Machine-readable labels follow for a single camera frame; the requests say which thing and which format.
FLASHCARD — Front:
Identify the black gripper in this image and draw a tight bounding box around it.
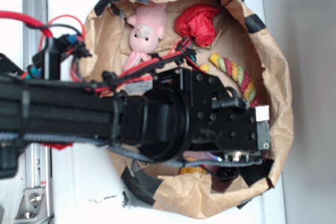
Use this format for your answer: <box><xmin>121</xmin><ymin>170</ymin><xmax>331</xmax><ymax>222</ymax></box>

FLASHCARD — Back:
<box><xmin>153</xmin><ymin>68</ymin><xmax>270</xmax><ymax>163</ymax></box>

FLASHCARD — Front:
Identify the yellow rubber duck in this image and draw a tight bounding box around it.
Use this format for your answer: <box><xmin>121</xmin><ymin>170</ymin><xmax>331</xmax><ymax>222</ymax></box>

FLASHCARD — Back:
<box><xmin>180</xmin><ymin>157</ymin><xmax>207</xmax><ymax>174</ymax></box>

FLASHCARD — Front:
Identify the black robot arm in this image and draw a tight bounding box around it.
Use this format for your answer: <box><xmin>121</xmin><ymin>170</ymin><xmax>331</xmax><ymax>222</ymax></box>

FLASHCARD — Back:
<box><xmin>1</xmin><ymin>38</ymin><xmax>270</xmax><ymax>178</ymax></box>

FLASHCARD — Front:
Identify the brown paper bag bin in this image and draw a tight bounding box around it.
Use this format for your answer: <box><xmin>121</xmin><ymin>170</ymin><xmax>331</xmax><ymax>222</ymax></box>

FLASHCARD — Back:
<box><xmin>80</xmin><ymin>0</ymin><xmax>294</xmax><ymax>219</ymax></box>

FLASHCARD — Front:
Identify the red crumpled paper ball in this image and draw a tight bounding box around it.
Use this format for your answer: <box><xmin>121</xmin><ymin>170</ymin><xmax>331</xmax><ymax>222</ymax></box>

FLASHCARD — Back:
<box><xmin>174</xmin><ymin>3</ymin><xmax>221</xmax><ymax>47</ymax></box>

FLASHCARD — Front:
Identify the pink plush bunny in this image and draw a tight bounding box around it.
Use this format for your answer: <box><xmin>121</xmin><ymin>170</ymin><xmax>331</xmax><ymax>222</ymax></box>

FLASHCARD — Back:
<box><xmin>123</xmin><ymin>2</ymin><xmax>167</xmax><ymax>71</ymax></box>

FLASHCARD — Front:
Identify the multicolour twisted rope toy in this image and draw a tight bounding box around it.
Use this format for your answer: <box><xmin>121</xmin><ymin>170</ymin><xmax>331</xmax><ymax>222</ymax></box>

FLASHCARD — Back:
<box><xmin>197</xmin><ymin>53</ymin><xmax>259</xmax><ymax>107</ymax></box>

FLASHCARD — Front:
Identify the red and black cable bundle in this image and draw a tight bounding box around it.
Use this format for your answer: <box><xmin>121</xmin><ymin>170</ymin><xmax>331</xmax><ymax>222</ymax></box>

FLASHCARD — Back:
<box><xmin>0</xmin><ymin>10</ymin><xmax>211</xmax><ymax>99</ymax></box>

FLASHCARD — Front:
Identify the aluminium frame rail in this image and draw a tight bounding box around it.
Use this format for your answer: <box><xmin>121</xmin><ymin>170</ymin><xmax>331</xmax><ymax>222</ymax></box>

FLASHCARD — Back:
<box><xmin>22</xmin><ymin>0</ymin><xmax>50</xmax><ymax>188</ymax></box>

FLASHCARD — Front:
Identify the metal corner bracket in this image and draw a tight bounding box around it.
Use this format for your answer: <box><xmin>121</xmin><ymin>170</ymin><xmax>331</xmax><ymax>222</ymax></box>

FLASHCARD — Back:
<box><xmin>14</xmin><ymin>187</ymin><xmax>50</xmax><ymax>223</ymax></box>

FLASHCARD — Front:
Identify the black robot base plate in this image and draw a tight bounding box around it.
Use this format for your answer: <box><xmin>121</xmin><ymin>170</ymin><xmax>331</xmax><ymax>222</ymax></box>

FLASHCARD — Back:
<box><xmin>0</xmin><ymin>53</ymin><xmax>24</xmax><ymax>76</ymax></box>

